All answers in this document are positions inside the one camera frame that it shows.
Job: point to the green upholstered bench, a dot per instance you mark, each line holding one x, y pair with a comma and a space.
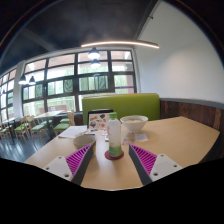
136, 105

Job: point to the black framed grid window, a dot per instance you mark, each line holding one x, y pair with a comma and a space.
63, 80

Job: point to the white paper sheet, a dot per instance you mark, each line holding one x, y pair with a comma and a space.
71, 131

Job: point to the white paper receipt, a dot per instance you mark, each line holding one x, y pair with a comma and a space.
140, 137

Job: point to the group of wooden chairs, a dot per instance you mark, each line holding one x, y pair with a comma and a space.
36, 128

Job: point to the light wooden dining table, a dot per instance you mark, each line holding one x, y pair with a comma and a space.
50, 114

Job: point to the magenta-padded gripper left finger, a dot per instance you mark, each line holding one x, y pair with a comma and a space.
60, 167

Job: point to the paper cup with brown swirl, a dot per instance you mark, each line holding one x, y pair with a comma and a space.
81, 140

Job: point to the round red coaster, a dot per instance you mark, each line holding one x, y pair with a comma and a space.
108, 156

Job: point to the long linear hanging light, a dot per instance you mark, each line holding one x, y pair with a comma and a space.
120, 43

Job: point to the clear green-capped drink bottle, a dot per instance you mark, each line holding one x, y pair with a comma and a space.
114, 136

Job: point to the group of pendant lamps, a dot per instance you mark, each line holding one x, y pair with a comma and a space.
94, 53

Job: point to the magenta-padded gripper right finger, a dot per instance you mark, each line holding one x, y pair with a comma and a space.
163, 166

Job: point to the white bowl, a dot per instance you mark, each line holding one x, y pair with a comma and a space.
134, 124

